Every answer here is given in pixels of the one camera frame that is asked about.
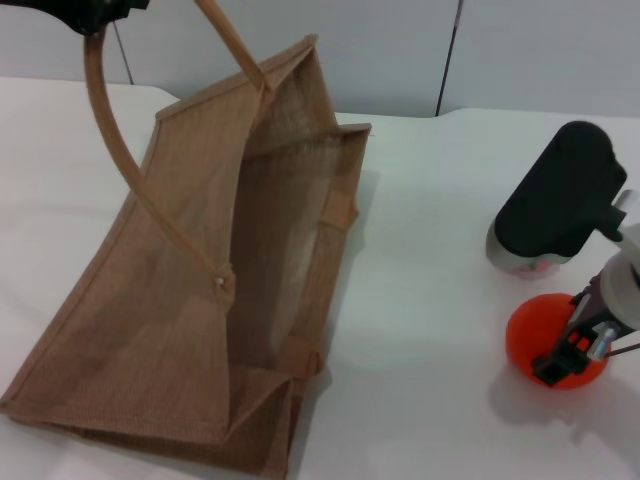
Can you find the pink toy peach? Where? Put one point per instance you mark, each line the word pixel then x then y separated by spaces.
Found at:
pixel 537 267

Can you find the toy orange fruit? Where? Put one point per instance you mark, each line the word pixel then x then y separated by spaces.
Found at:
pixel 535 330

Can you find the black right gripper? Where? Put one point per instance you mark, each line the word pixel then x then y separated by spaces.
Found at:
pixel 592 300

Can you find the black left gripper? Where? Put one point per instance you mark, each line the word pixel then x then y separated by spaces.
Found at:
pixel 50 7

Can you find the brown jute handbag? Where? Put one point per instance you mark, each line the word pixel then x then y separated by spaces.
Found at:
pixel 165 325

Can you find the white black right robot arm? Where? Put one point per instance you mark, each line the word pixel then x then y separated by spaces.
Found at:
pixel 560 200

